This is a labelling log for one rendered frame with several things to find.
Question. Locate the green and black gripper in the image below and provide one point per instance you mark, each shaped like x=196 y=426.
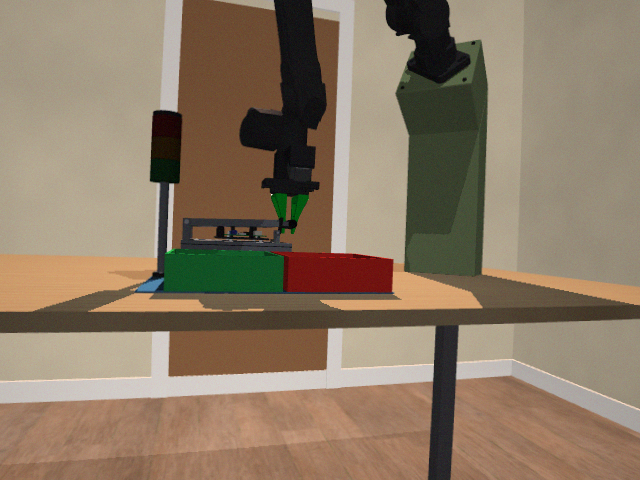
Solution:
x=292 y=189

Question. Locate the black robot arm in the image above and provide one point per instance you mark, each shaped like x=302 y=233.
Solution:
x=424 y=20

